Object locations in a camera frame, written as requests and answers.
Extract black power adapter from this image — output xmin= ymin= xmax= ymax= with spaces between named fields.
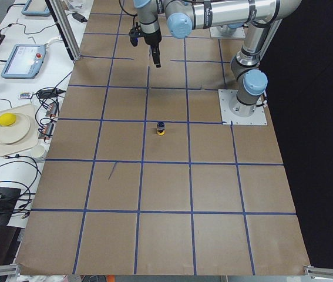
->
xmin=72 ymin=12 xmax=88 ymax=23

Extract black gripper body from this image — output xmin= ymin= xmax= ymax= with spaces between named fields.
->
xmin=145 ymin=22 xmax=162 ymax=47

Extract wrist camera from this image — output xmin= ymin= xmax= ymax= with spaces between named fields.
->
xmin=129 ymin=22 xmax=141 ymax=47

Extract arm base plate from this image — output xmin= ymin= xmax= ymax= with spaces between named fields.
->
xmin=210 ymin=26 xmax=245 ymax=40
xmin=218 ymin=89 xmax=267 ymax=126

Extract beige round plate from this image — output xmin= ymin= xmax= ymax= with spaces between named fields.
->
xmin=0 ymin=114 xmax=31 ymax=144

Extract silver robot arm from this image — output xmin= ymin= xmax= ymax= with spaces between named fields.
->
xmin=129 ymin=0 xmax=300 ymax=116

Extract far blue teach pendant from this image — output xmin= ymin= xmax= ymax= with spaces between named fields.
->
xmin=22 ymin=0 xmax=50 ymax=16

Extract yellow push button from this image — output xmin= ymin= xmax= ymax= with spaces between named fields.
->
xmin=156 ymin=122 xmax=165 ymax=136

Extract near blue teach pendant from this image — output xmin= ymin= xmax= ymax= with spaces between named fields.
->
xmin=1 ymin=44 xmax=46 ymax=79

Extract blue teach pendant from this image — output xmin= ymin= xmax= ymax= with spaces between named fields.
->
xmin=1 ymin=44 xmax=46 ymax=79
xmin=22 ymin=0 xmax=50 ymax=16

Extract beige square tray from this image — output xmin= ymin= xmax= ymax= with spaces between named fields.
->
xmin=0 ymin=103 xmax=38 ymax=157

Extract aluminium frame post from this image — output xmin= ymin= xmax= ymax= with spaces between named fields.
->
xmin=45 ymin=0 xmax=81 ymax=61

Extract yellow lemon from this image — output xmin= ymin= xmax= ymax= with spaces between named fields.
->
xmin=0 ymin=113 xmax=16 ymax=126

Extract white paper cup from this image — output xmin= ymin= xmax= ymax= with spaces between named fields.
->
xmin=31 ymin=145 xmax=48 ymax=162

